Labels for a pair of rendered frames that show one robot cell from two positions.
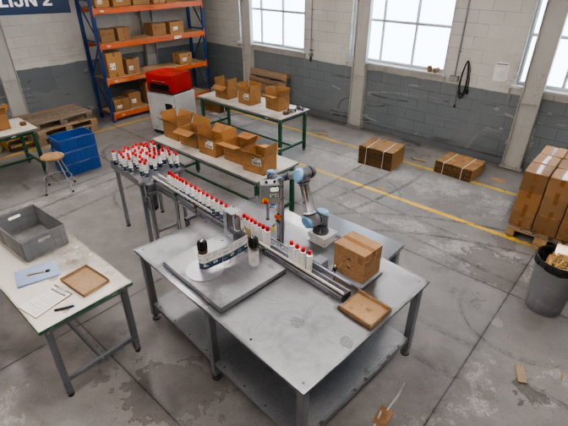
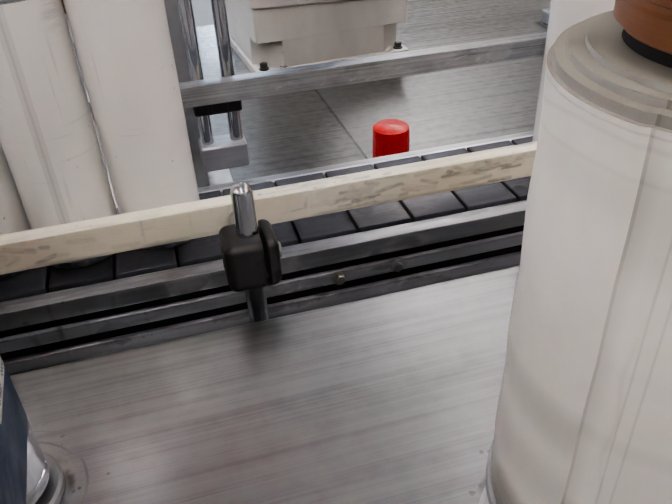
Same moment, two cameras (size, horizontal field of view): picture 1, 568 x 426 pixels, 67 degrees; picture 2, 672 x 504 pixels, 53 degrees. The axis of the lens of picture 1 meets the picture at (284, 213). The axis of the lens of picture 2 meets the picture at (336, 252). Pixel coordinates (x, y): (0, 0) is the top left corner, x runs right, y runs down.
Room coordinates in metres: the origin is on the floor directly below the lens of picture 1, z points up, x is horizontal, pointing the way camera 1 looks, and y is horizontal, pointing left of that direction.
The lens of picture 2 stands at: (2.85, 0.41, 1.11)
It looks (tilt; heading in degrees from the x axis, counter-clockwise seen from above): 35 degrees down; 300
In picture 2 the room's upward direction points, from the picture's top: 3 degrees counter-clockwise
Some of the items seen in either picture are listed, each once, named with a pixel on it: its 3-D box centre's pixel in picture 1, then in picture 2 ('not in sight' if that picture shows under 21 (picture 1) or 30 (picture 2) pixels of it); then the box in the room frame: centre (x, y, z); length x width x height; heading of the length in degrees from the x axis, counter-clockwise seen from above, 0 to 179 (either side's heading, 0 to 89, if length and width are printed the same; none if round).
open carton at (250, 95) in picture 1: (248, 93); not in sight; (7.92, 0.67, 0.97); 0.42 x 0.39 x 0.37; 136
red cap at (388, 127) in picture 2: not in sight; (390, 141); (3.08, -0.10, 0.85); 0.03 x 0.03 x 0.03
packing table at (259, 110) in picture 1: (251, 122); not in sight; (7.97, 0.63, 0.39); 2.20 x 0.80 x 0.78; 49
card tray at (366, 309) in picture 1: (364, 308); not in sight; (2.38, -0.60, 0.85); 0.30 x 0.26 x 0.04; 45
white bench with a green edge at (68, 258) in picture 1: (49, 291); not in sight; (3.09, 2.20, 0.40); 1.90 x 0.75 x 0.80; 49
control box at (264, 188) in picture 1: (270, 192); not in sight; (3.23, 0.12, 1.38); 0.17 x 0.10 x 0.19; 100
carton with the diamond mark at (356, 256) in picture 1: (357, 256); not in sight; (2.84, -0.60, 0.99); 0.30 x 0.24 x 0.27; 45
